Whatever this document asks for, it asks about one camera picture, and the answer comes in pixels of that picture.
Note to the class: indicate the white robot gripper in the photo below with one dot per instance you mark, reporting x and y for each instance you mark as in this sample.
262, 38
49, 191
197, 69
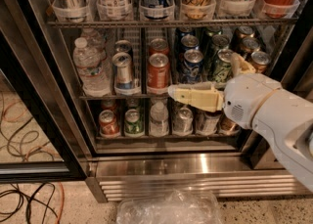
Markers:
248, 99

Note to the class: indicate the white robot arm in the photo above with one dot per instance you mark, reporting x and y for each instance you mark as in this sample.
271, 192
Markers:
285, 121

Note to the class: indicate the front green soda can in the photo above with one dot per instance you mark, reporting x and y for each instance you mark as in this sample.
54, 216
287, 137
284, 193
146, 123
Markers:
221, 66

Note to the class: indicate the green soda can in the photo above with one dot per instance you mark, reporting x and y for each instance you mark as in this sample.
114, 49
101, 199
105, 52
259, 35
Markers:
221, 66
216, 43

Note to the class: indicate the front blue pepsi can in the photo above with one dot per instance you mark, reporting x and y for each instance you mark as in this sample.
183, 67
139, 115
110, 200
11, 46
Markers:
191, 67

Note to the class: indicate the middle green soda can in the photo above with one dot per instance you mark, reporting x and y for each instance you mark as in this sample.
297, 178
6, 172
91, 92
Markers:
216, 43

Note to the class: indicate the front brown soda can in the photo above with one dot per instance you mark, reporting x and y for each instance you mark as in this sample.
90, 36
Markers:
260, 61

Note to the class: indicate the brown soda can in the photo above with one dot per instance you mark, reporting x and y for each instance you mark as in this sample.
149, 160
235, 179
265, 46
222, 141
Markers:
242, 32
260, 61
248, 45

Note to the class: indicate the juice bottle bottom shelf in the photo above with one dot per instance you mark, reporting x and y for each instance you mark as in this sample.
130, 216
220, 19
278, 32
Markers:
206, 122

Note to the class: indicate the middle brown soda can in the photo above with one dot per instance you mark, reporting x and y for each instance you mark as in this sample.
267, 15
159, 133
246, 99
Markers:
248, 45

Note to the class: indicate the brown can bottom shelf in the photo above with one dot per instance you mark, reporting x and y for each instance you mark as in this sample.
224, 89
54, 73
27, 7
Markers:
227, 126

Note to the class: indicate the middle blue pepsi can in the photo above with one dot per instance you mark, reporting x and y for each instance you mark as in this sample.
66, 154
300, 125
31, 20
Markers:
188, 42

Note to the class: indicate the rear brown soda can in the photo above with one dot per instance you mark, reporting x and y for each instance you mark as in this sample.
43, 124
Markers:
242, 32

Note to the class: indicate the silver can bottom shelf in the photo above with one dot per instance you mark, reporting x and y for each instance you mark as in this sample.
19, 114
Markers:
183, 121

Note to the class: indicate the front orange soda can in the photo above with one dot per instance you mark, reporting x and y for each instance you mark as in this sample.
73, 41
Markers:
158, 71

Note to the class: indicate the orange soda can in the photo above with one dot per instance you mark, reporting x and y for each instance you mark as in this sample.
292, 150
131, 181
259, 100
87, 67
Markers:
158, 45
158, 71

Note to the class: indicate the rear orange soda can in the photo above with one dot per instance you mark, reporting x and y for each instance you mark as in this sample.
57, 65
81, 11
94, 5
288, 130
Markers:
158, 45

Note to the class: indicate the water bottle bottom shelf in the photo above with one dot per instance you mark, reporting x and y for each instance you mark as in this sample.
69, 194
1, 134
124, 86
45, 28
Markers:
159, 125

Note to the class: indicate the water bottle shelf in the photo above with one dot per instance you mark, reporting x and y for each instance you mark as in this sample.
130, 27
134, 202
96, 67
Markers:
159, 125
94, 75
95, 39

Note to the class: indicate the front silver red bull can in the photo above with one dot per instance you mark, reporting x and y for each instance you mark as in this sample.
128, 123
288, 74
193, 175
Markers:
123, 70

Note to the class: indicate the silver red bull can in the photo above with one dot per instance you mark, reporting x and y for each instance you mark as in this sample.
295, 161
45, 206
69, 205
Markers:
123, 46
123, 70

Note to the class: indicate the green can bottom shelf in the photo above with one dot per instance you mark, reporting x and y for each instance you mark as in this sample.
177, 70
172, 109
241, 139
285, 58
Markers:
133, 123

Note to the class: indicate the rear silver red bull can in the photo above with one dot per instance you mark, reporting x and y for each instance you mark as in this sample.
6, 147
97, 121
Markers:
123, 46

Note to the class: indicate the red can bottom shelf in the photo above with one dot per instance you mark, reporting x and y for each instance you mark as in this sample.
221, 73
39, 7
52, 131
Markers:
108, 123

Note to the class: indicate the front water bottle middle shelf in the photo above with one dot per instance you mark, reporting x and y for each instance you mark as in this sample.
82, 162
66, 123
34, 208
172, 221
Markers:
94, 75

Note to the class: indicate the rear water bottle middle shelf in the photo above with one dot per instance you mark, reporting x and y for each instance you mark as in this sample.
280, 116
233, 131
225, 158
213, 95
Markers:
95, 39

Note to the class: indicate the stainless steel fridge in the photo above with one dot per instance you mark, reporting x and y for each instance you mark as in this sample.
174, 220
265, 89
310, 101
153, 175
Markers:
37, 41

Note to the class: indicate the left glass fridge door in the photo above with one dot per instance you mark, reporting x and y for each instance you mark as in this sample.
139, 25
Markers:
34, 136

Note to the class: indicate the clear plastic container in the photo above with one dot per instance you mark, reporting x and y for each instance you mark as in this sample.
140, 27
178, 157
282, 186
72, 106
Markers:
177, 207

